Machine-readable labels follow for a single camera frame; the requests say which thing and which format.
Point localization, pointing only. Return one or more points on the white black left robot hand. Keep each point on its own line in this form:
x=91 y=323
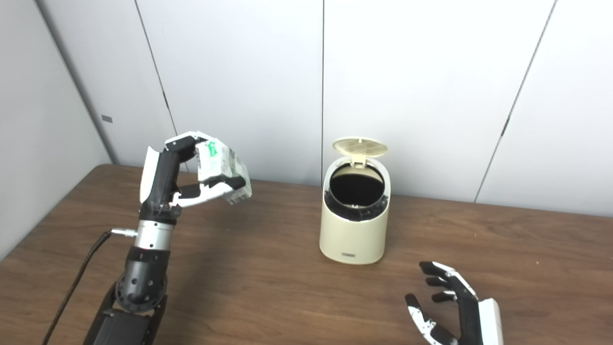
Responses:
x=160 y=182

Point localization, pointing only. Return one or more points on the cream-colored cylindrical bin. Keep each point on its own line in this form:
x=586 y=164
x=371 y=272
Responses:
x=354 y=237

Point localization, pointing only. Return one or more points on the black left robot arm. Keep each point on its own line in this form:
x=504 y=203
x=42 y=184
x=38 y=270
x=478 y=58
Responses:
x=143 y=278

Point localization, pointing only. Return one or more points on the cream round bin lid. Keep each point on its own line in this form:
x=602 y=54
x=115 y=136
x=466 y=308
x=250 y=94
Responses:
x=360 y=147

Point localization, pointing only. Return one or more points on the black trash bag liner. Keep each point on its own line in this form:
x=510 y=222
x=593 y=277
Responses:
x=357 y=189

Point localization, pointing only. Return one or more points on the green white milk carton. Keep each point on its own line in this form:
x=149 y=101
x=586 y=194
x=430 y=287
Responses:
x=222 y=163

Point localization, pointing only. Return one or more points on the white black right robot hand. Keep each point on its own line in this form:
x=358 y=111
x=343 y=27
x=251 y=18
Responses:
x=471 y=321

